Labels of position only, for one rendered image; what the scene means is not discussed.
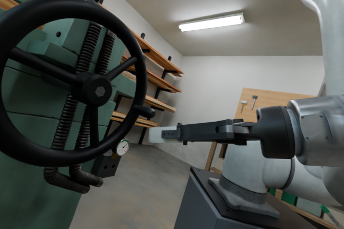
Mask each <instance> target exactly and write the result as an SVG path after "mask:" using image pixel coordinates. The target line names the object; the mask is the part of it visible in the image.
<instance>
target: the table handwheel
mask: <svg viewBox="0 0 344 229"><path fill-rule="evenodd" d="M66 18H78V19H85V20H89V21H93V22H95V23H98V24H100V25H102V26H104V27H106V28H108V29H109V30H110V31H112V32H113V33H114V34H115V35H116V36H117V37H118V38H119V39H120V40H121V41H122V42H123V43H124V45H125V46H126V48H127V49H128V51H129V53H130V55H131V57H130V58H128V59H127V60H125V61H124V62H122V63H121V64H120V65H118V66H117V67H115V68H114V69H112V70H111V71H109V72H108V73H106V74H105V75H101V74H96V73H91V72H81V73H79V74H77V75H73V74H71V73H69V72H66V71H64V70H62V69H60V68H58V67H56V66H54V65H51V64H49V63H47V62H45V61H43V60H41V59H40V58H38V57H36V56H34V55H32V54H30V53H28V52H26V51H24V50H22V49H20V48H18V47H16V46H17V45H18V43H19V42H20V41H21V40H22V39H23V38H24V37H25V36H27V35H28V34H29V33H30V32H32V31H33V30H35V29H36V28H38V27H40V26H42V25H44V24H47V23H49V22H52V21H55V20H59V19H66ZM8 58H9V59H12V60H14V61H17V62H19V63H21V64H24V65H26V66H29V67H31V68H33V69H36V70H38V71H40V72H42V79H43V81H44V82H46V83H48V84H51V85H54V86H57V87H59V88H62V89H65V90H68V91H70V92H71V95H72V97H73V98H74V99H75V100H77V101H79V102H81V103H84V104H86V105H88V113H89V125H90V146H88V147H84V148H81V149H75V150H56V149H50V148H46V147H43V146H41V145H38V144H36V143H34V142H32V141H31V140H29V139H28V138H26V137H25V136H24V135H22V134H21V133H20V132H19V131H18V130H17V128H16V127H15V126H14V125H13V123H12V122H11V120H10V118H9V117H8V114H7V112H6V110H5V107H4V103H3V98H2V77H3V72H4V68H5V65H6V62H7V60H8ZM133 64H134V66H135V71H136V91H135V96H134V100H133V103H132V105H131V108H130V110H129V112H128V114H127V115H126V117H125V119H124V120H123V121H122V123H121V124H120V125H119V126H118V127H117V128H116V129H115V130H114V131H113V132H112V133H111V134H110V135H109V136H107V137H106V138H104V139H103V140H101V141H99V131H98V107H100V106H102V105H104V104H106V103H107V102H108V101H109V99H110V98H111V96H112V92H113V87H112V83H111V81H112V80H113V79H115V78H116V77H117V76H118V75H120V74H121V73H122V72H123V71H125V70H126V69H127V68H129V67H130V66H132V65H133ZM146 91H147V68H146V63H145V59H144V55H143V53H142V50H141V48H140V46H139V44H138V42H137V40H136V38H135V37H134V35H133V34H132V32H131V31H130V29H129V28H128V27H127V26H126V25H125V24H124V23H123V22H122V21H121V20H120V19H119V18H118V17H116V16H115V15H114V14H113V13H111V12H110V11H108V10H106V9H105V8H103V7H101V6H99V5H97V4H94V3H92V2H88V1H85V0H30V1H27V2H24V3H21V4H19V5H16V6H14V7H12V8H10V9H9V10H7V11H5V12H4V13H2V14H1V15H0V151H1V152H2V153H4V154H5V155H7V156H9V157H11V158H13V159H15V160H17V161H20V162H22V163H25V164H29V165H34V166H39V167H50V168H58V167H69V166H74V165H79V164H82V163H85V162H88V161H91V160H93V159H95V158H97V157H99V156H101V155H103V154H104V153H106V152H108V151H109V150H111V149H112V148H113V147H115V146H116V145H117V144H118V143H119V142H120V141H121V140H122V139H123V138H124V137H125V136H126V135H127V134H128V133H129V131H130V130H131V129H132V127H133V126H134V124H135V122H136V121H137V119H138V117H139V114H137V113H136V112H134V111H133V107H134V106H135V105H138V106H143V105H144V101H145V97H146Z"/></svg>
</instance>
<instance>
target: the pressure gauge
mask: <svg viewBox="0 0 344 229"><path fill-rule="evenodd" d="M123 147H124V148H123ZM129 148H130V141H129V139H126V138H123V139H122V140H121V141H120V142H119V143H118V144H117V145H116V146H115V147H113V148H112V149H111V150H112V152H113V153H112V158H113V159H115V158H116V155H118V156H123V155H125V154H126V153H127V152H128V150H129Z"/></svg>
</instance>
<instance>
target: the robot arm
mask: <svg viewBox="0 0 344 229"><path fill-rule="evenodd" d="M300 1H301V2H302V3H303V4H304V5H305V6H306V7H308V8H310V9H312V10H313V11H314V12H316V14H317V16H318V19H319V23H320V31H321V41H322V52H323V59H324V70H325V76H324V79H323V81H322V84H321V87H320V89H319V92H318V95H317V97H314V98H306V99H296V100H294V99H291V101H289V102H288V104H287V109H286V108H285V107H282V106H269V107H259V108H258V109H257V110H256V118H257V122H255V123H254V122H244V120H243V119H225V120H221V121H216V122H206V123H196V124H186V125H182V123H178V125H177V126H172V127H153V128H149V138H148V142H149V143H182V142H183V145H187V142H192V143H194V142H217V143H219V144H229V145H228V147H227V151H226V154H225V158H224V163H223V170H222V174H221V177H220V179H215V178H209V179H208V182H209V183H210V184H211V185H212V186H213V187H214V188H215V189H216V190H217V192H218V193H219V194H220V195H221V196H222V198H223V199H224V200H225V201H226V204H227V205H228V206H229V207H230V208H232V209H234V210H243V211H249V212H254V213H259V214H264V215H268V216H272V217H274V218H279V216H280V213H279V212H278V211H277V210H276V209H274V208H273V207H272V206H271V205H269V204H268V203H267V202H266V194H267V190H268V188H273V189H280V190H282V191H284V192H287V193H289V194H291V195H294V196H297V197H300V198H302V199H306V200H309V201H312V202H316V203H320V204H325V205H332V206H344V0H300Z"/></svg>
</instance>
